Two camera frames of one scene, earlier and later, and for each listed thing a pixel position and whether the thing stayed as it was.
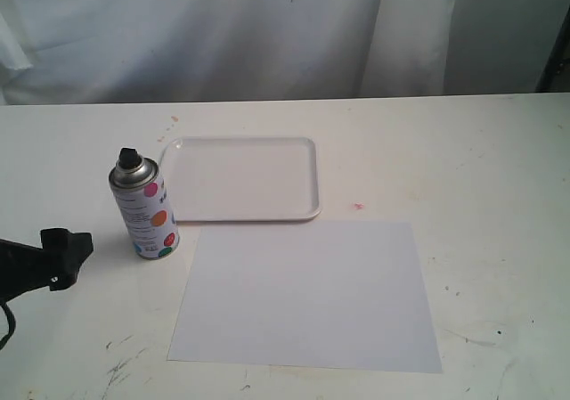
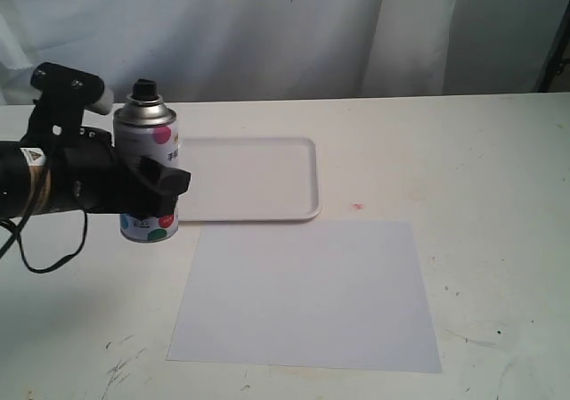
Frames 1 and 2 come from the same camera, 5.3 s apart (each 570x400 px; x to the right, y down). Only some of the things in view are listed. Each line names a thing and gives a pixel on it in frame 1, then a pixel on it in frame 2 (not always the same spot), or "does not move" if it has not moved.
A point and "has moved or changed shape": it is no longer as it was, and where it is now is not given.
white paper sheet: (337, 296) does not move
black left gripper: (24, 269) → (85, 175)
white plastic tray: (242, 178) does not move
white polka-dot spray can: (137, 184) has moved or changed shape
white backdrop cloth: (138, 37) does not move
